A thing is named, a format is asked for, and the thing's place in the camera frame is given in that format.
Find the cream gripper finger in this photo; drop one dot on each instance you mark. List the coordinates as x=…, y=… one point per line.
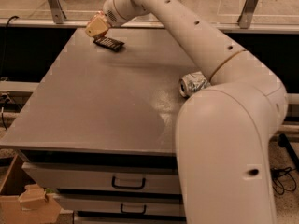
x=97, y=27

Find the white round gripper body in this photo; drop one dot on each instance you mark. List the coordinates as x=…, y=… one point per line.
x=108, y=13

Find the crushed red coke can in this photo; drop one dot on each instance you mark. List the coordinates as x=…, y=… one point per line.
x=97, y=15

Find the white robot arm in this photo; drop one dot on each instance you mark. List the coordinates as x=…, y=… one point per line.
x=222, y=131

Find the dark chocolate rxbar wrapper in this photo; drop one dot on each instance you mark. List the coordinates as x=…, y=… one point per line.
x=108, y=43

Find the crushed silver green can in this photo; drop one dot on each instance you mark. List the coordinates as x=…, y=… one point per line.
x=192, y=83

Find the grey drawer cabinet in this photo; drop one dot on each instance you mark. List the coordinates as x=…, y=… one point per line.
x=99, y=107

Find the top grey drawer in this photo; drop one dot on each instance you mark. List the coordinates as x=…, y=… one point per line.
x=103, y=178

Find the grey drawer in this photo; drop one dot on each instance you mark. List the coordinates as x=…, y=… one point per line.
x=121, y=205
x=103, y=178

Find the middle grey drawer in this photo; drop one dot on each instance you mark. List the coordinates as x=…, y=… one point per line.
x=121, y=205

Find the cardboard box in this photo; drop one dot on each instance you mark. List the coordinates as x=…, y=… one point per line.
x=23, y=201

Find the left metal bracket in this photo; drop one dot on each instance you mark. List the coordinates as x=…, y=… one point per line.
x=57, y=13

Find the metal bracket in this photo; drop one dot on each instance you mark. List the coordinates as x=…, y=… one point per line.
x=57, y=13
x=246, y=16

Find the right metal bracket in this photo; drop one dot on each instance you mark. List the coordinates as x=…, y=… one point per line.
x=246, y=16

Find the black power adapter with cable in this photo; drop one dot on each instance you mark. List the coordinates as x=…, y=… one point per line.
x=283, y=180

